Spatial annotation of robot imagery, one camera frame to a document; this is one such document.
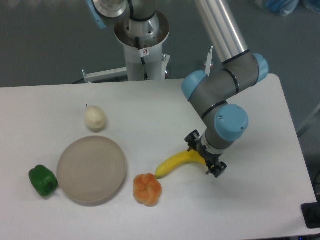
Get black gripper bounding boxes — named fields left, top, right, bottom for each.
left=184, top=130, right=227, bottom=178

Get yellow banana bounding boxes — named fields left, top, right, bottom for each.
left=154, top=150, right=206, bottom=179

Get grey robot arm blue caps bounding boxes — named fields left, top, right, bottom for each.
left=87, top=0, right=269, bottom=177

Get orange knotted bread roll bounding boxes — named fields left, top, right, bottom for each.
left=133, top=173, right=162, bottom=207

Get beige round plate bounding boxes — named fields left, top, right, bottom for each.
left=56, top=135, right=127, bottom=207

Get white pear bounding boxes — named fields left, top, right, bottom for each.
left=83, top=105, right=107, bottom=132

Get black device table corner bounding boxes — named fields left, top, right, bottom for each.
left=301, top=202, right=320, bottom=229

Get green bell pepper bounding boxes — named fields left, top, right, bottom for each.
left=28, top=164, right=59, bottom=199

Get blue plastic bag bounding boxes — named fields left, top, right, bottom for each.
left=264, top=0, right=300, bottom=16

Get white metal bracket right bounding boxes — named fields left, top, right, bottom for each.
left=204, top=45, right=214, bottom=77

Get white metal bracket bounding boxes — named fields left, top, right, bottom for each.
left=204, top=45, right=214, bottom=77
left=81, top=67, right=127, bottom=83

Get black base cable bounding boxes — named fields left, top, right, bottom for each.
left=134, top=36, right=150, bottom=81

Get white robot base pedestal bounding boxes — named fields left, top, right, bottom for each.
left=114, top=11, right=170, bottom=82

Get white metal bracket left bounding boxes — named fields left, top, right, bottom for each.
left=81, top=67, right=127, bottom=83

